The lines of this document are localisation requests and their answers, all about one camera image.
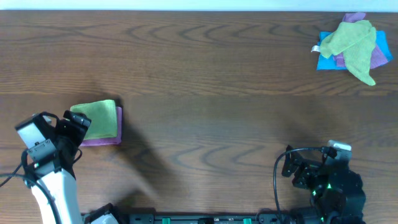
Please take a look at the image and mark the green microfiber cloth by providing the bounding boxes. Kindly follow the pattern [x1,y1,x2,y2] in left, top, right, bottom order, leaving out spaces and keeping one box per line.
[70,100,118,140]

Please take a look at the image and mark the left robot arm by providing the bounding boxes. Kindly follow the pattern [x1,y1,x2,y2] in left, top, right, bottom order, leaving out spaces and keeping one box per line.
[15,110,91,224]

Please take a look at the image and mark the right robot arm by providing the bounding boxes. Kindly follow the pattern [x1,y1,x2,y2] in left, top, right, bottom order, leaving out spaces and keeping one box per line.
[273,140,366,223]

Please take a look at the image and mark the folded purple cloth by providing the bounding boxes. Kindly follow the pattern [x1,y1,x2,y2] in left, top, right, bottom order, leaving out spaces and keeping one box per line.
[81,107,123,147]

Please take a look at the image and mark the blue cloth in pile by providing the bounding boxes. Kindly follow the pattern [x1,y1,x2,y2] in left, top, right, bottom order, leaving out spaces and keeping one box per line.
[317,30,393,70]

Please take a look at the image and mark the purple cloth in pile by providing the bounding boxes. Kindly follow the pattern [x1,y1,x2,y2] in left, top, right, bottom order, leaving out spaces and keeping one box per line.
[333,12,392,69]

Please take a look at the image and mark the green cloth on pile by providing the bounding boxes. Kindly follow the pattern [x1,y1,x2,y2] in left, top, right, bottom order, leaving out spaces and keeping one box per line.
[319,20,376,86]

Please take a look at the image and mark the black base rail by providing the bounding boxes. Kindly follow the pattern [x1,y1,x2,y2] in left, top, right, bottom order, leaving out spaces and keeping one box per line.
[82,203,364,224]

